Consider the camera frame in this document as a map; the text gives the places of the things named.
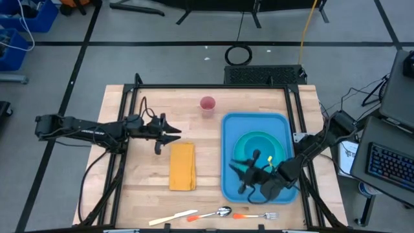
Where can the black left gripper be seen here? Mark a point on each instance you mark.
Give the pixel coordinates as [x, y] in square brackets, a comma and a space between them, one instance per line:
[155, 129]

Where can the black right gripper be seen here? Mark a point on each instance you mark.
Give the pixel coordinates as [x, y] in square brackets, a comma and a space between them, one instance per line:
[258, 176]

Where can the teal plate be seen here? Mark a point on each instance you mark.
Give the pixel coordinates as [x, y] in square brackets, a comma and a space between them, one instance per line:
[238, 145]

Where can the teal bowl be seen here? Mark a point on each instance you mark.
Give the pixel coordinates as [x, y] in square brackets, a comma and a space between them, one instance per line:
[265, 147]

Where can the yellow cloth napkin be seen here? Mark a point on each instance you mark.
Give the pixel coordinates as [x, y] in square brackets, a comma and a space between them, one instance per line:
[182, 166]

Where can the pink plastic cup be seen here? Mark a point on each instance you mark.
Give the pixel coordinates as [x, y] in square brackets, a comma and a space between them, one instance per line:
[207, 104]

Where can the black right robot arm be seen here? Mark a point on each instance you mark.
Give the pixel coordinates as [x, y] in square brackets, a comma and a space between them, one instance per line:
[317, 142]

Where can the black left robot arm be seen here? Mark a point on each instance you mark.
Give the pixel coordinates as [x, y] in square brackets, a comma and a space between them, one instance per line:
[87, 129]

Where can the blue plastic tray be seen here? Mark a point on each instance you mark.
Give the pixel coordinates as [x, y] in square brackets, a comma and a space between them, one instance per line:
[233, 129]

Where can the yellow tape tag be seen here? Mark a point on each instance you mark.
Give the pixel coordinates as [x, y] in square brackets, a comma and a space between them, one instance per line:
[269, 160]

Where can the black perforated computer case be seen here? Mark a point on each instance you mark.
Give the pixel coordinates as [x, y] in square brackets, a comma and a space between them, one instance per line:
[265, 75]

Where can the white printed paper sheet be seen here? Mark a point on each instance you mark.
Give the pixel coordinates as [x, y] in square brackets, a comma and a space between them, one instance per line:
[349, 155]

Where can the blue and white tape roll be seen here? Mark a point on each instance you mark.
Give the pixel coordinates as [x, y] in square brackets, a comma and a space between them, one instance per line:
[367, 190]

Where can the black floor bar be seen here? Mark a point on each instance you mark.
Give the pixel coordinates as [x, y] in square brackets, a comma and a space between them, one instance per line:
[139, 9]

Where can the black partition screen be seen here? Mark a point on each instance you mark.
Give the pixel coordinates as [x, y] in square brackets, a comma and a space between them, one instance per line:
[226, 4]

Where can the grey floor bar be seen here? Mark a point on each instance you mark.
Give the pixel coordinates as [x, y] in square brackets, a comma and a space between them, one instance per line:
[14, 78]

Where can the large blue storage bin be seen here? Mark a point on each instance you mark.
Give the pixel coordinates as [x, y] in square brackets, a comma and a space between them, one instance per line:
[45, 19]

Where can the grey laptop lid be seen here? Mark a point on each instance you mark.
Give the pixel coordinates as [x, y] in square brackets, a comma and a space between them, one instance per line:
[398, 97]

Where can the small blue storage bin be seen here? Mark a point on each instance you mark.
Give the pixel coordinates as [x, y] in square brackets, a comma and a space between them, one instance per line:
[14, 55]

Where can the black metal table frame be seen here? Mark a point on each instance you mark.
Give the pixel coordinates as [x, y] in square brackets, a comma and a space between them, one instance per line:
[210, 86]

